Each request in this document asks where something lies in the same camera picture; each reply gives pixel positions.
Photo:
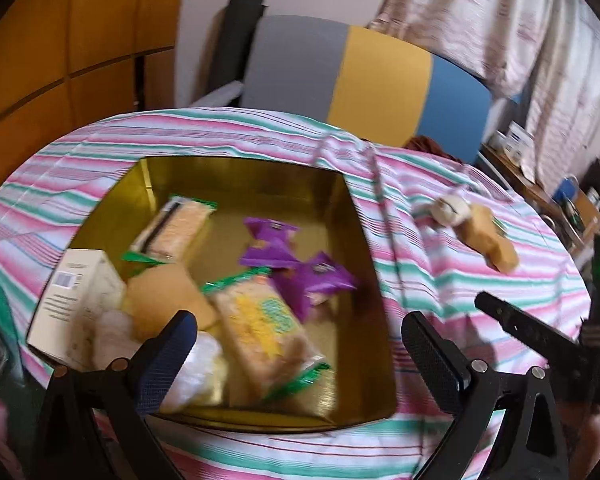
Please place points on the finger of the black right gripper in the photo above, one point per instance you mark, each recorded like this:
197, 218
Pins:
574, 367

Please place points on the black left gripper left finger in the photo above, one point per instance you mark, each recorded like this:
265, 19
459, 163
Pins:
68, 443

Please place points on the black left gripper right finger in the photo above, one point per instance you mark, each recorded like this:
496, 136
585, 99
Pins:
529, 444

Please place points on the beige barcode carton box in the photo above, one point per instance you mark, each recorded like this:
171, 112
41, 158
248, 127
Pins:
83, 286

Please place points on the green cracker packet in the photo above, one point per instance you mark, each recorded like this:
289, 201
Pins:
269, 342
167, 238

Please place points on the purple snack packet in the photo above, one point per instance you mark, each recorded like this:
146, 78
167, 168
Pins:
271, 244
311, 283

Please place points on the white plastic wrap bundle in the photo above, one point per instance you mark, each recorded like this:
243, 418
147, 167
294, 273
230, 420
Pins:
113, 338

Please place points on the wooden side desk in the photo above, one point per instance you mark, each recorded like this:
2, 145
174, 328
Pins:
574, 240

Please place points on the blue container on desk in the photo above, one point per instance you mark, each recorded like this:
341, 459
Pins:
567, 190

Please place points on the white blue carton box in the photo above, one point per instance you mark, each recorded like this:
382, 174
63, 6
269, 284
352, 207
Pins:
519, 147

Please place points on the gold metal tin box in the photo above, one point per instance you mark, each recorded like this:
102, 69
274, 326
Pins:
350, 329

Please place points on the pink green striped tablecloth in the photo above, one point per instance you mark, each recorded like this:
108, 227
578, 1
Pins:
48, 197

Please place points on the pink patterned curtain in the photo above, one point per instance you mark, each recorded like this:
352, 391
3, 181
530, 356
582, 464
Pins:
546, 49

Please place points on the grey yellow blue chair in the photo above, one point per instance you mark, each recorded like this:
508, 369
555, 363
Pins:
377, 87

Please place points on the orange wooden wardrobe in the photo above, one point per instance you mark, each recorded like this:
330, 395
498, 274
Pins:
67, 63

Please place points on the black rolled mat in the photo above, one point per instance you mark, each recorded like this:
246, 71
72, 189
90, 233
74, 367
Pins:
232, 49

